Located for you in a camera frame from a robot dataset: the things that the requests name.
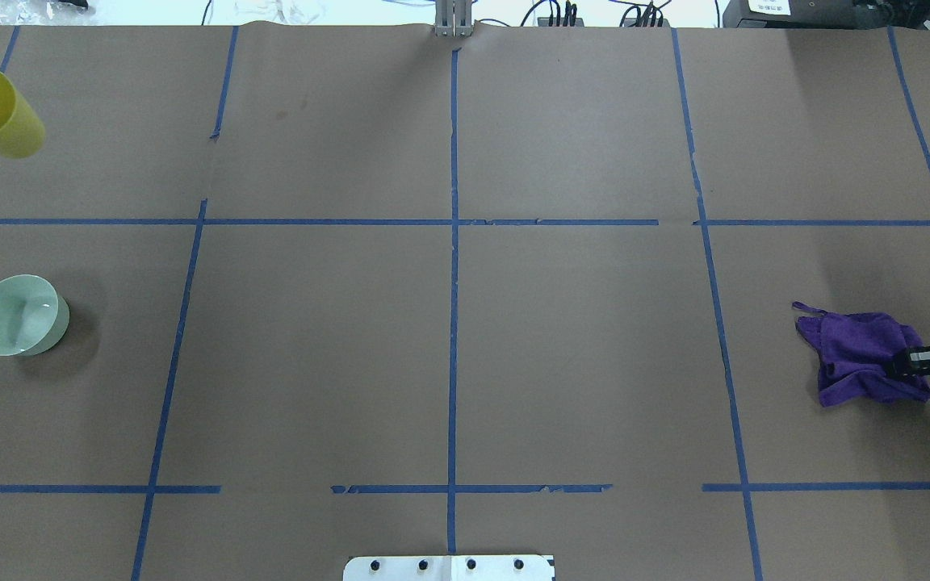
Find crumpled clear plastic bag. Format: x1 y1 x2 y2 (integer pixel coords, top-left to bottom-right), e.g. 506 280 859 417
0 1 95 26

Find black desktop box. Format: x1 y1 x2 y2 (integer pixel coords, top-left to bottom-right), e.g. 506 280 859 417
721 1 907 30

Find purple cloth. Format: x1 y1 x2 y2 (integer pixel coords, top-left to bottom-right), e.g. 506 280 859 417
791 301 930 408

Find pale green bowl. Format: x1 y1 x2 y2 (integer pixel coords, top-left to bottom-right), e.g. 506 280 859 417
0 274 70 357

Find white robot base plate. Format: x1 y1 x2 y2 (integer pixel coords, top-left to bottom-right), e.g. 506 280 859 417
342 554 556 580

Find aluminium frame post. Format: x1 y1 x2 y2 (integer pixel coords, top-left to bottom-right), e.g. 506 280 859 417
433 0 475 38

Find white crumpled cloth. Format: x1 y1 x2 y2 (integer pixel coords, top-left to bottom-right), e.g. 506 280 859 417
233 0 328 25

